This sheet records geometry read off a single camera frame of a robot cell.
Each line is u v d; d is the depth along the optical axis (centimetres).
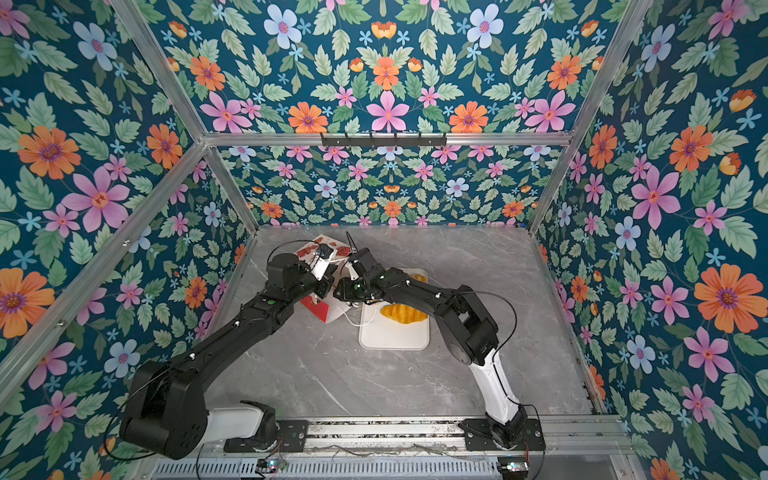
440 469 77
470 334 55
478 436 72
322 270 74
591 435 75
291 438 74
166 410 41
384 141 94
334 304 89
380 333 91
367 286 73
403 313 91
